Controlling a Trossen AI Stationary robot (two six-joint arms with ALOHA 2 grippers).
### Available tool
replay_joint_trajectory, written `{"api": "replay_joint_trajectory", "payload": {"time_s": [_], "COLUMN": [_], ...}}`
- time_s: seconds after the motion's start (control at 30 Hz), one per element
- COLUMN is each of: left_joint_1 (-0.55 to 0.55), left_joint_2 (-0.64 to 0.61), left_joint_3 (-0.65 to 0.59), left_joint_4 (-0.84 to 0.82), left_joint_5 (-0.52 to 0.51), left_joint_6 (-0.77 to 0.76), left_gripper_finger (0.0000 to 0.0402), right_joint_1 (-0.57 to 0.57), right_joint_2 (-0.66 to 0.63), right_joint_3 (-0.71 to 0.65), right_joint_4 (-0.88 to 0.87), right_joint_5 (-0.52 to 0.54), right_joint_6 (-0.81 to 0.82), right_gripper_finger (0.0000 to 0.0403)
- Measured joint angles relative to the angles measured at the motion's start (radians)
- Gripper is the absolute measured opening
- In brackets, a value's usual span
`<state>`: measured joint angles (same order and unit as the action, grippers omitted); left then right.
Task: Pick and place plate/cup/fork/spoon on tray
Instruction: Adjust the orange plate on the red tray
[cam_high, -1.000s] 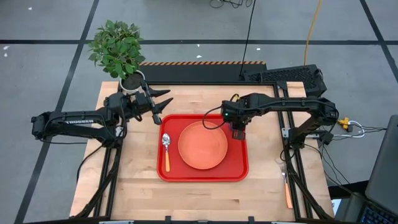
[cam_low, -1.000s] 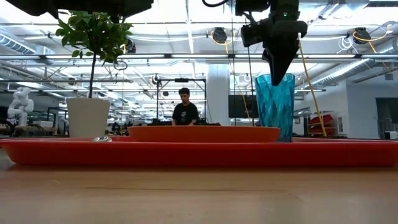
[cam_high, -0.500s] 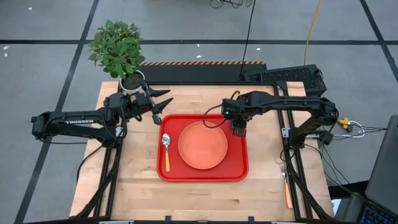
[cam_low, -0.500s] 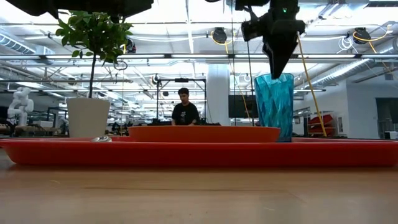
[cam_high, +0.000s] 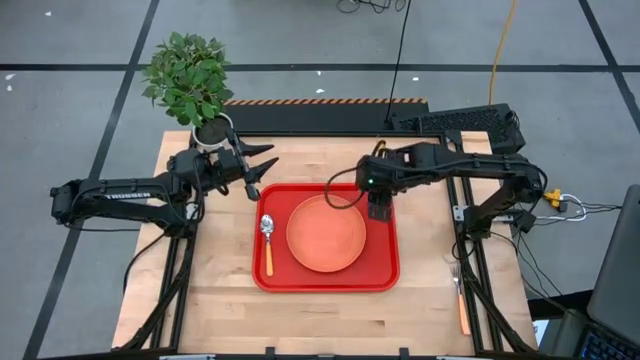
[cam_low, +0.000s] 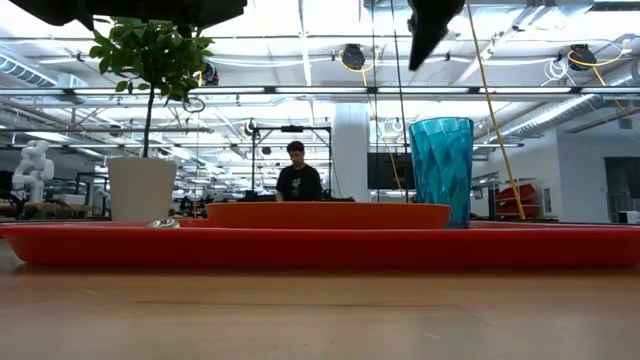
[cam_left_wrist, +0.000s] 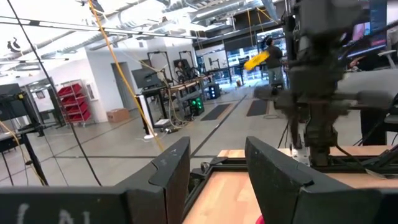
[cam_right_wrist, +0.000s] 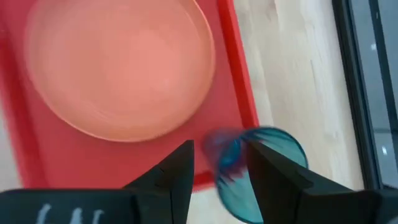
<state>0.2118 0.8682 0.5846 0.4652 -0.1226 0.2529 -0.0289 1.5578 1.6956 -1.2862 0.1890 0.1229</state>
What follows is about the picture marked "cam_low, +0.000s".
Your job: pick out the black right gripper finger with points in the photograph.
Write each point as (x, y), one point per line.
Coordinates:
(430, 25)

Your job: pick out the teal faceted plastic cup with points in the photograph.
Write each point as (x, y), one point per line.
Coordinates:
(442, 165)

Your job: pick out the silver spoon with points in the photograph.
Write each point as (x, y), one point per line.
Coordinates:
(164, 223)

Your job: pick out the coral plastic plate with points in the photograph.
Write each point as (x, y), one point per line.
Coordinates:
(325, 216)

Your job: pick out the red plastic tray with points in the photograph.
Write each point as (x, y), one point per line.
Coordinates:
(320, 247)

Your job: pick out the small green potted tree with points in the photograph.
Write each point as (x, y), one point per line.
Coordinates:
(150, 55)

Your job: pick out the long ceiling light bar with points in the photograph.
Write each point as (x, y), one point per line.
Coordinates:
(320, 90)

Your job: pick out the white building column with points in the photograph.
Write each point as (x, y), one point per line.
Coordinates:
(350, 150)

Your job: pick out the red storage bin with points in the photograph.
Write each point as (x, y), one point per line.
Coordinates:
(522, 209)
(517, 192)

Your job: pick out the white plant pot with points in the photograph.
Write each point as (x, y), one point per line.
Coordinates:
(142, 190)

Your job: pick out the person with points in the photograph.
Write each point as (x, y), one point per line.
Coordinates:
(299, 182)

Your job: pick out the cluttered workbench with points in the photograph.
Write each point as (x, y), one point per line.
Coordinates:
(50, 206)

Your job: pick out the white box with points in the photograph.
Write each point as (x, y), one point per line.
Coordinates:
(629, 217)

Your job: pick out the black gantry frame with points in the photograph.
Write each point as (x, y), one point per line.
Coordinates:
(292, 128)

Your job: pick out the silver ventilation duct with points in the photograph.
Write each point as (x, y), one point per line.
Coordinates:
(25, 72)
(560, 112)

